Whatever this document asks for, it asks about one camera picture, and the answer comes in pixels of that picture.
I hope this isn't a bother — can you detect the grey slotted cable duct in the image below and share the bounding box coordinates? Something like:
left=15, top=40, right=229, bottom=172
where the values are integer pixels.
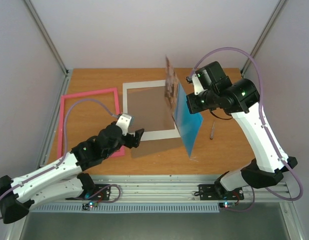
left=32, top=202, right=220, bottom=214

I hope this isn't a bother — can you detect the pink photo frame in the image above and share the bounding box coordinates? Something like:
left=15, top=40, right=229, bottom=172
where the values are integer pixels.
left=56, top=87, right=120, bottom=159

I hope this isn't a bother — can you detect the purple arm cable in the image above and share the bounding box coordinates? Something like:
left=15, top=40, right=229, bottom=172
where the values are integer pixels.
left=189, top=46, right=304, bottom=213
left=0, top=98, right=122, bottom=221

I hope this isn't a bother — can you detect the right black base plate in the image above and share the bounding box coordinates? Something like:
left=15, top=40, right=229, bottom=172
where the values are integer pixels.
left=193, top=184, right=245, bottom=201

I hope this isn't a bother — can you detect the controller board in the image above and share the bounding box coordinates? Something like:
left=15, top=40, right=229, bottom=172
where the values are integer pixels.
left=219, top=201, right=237, bottom=209
left=81, top=202, right=99, bottom=211

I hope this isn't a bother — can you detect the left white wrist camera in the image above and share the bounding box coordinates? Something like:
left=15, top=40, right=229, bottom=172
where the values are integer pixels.
left=115, top=113, right=134, bottom=136

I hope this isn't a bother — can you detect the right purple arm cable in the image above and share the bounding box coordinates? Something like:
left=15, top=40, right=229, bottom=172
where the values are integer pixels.
left=189, top=46, right=304, bottom=213

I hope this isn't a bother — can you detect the right controller board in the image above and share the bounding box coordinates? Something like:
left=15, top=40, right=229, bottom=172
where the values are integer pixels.
left=219, top=201, right=237, bottom=209

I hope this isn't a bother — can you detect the left aluminium corner post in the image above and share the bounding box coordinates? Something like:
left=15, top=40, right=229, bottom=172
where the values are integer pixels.
left=23, top=0, right=70, bottom=76

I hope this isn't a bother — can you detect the white mat board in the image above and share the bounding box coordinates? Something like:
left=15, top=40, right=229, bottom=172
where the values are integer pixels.
left=122, top=80, right=181, bottom=141

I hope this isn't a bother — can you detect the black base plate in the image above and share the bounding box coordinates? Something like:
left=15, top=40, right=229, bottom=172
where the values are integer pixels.
left=193, top=184, right=245, bottom=201
left=90, top=184, right=111, bottom=202

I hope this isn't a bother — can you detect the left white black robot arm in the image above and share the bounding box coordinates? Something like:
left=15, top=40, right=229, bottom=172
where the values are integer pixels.
left=0, top=123, right=145, bottom=224

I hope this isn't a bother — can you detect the aluminium front rail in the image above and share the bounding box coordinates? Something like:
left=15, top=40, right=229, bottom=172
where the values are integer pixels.
left=90, top=174, right=291, bottom=204

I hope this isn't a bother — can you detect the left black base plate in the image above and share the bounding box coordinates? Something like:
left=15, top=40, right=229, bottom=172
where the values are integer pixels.
left=90, top=184, right=111, bottom=202

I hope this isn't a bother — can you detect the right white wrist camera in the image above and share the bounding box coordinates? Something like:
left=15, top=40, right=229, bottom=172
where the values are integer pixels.
left=186, top=73, right=204, bottom=96

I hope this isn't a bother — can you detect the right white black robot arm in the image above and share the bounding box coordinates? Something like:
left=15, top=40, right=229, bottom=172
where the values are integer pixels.
left=186, top=61, right=298, bottom=199

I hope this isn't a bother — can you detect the right aluminium corner post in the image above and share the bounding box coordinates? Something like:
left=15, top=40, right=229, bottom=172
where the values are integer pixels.
left=240, top=0, right=288, bottom=76

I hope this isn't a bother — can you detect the beach landscape photo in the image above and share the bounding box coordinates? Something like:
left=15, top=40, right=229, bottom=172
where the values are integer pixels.
left=164, top=56, right=203, bottom=157

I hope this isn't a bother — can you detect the left controller board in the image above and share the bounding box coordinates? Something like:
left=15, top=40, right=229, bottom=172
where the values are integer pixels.
left=81, top=202, right=99, bottom=211

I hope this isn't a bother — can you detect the aluminium corner post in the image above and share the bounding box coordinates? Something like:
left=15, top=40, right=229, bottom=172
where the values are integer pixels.
left=23, top=0, right=70, bottom=76
left=240, top=0, right=288, bottom=76

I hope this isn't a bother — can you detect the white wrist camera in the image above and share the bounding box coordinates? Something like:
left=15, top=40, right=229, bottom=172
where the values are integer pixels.
left=186, top=73, right=204, bottom=96
left=115, top=113, right=134, bottom=136

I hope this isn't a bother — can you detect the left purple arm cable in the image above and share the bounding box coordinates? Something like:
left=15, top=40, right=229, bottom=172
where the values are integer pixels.
left=0, top=98, right=122, bottom=221

